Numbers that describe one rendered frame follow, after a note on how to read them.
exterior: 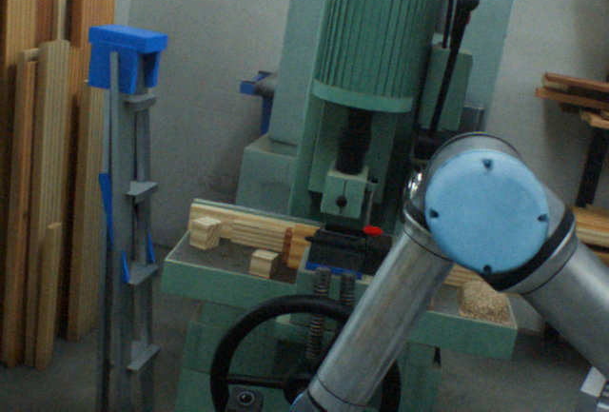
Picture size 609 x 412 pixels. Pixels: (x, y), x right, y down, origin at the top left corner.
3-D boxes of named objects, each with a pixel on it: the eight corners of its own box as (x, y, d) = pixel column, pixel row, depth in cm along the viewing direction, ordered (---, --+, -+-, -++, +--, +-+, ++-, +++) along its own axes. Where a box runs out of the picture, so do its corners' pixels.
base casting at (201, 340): (178, 367, 162) (185, 319, 159) (236, 264, 217) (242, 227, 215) (434, 420, 159) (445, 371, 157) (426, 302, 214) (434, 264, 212)
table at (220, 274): (142, 312, 150) (147, 277, 148) (186, 255, 179) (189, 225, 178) (519, 387, 146) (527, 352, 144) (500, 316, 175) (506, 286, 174)
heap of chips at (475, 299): (459, 315, 155) (463, 294, 154) (455, 287, 168) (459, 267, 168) (513, 326, 154) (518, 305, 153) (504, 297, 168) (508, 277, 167)
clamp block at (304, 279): (285, 323, 147) (295, 269, 145) (295, 293, 160) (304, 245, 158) (378, 341, 147) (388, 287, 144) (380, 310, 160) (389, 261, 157)
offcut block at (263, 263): (248, 273, 158) (251, 254, 157) (256, 266, 161) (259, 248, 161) (268, 278, 157) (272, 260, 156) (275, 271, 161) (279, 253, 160)
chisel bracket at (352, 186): (318, 220, 165) (326, 174, 163) (324, 201, 178) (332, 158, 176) (359, 228, 164) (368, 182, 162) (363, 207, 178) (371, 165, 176)
